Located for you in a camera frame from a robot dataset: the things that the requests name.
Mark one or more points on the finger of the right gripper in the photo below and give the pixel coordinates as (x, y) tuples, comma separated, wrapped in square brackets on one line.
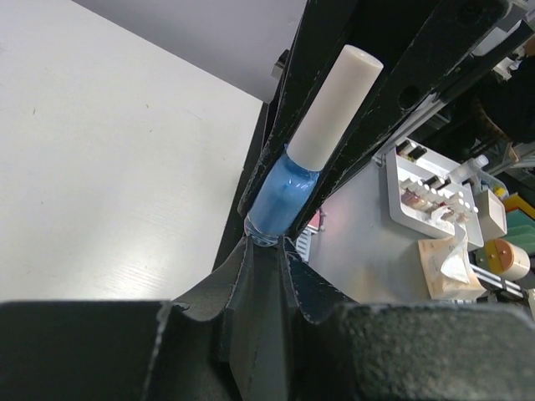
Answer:
[(372, 125), (320, 32)]

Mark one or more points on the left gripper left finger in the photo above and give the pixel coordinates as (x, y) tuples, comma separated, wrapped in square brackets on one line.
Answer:
[(123, 350)]

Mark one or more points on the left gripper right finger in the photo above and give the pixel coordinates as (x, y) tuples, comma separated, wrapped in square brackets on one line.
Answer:
[(417, 351)]

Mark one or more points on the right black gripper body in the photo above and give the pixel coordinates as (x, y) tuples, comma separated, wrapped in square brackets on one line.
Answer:
[(436, 48)]

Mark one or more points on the white nail polish cap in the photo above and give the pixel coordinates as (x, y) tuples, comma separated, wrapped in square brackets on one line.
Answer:
[(333, 108)]

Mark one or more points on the blue nail polish bottle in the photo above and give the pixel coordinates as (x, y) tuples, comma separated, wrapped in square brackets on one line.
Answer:
[(283, 194)]

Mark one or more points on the beige paper packet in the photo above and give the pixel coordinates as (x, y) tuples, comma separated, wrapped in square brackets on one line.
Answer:
[(447, 270)]

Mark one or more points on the white tray with items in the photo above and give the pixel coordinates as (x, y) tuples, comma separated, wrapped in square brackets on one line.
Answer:
[(422, 198)]

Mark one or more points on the beige small box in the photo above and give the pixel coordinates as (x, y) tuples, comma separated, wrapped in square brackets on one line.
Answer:
[(491, 215)]

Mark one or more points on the cream tape roll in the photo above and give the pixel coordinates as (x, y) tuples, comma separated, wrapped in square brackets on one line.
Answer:
[(506, 260)]

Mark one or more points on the green yellow bins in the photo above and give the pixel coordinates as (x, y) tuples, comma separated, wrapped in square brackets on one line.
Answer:
[(520, 223)]

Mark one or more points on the right white cable duct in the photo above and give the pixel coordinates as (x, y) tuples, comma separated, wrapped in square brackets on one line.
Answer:
[(303, 242)]

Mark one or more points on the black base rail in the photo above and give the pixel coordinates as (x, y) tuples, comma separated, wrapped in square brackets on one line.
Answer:
[(233, 230)]

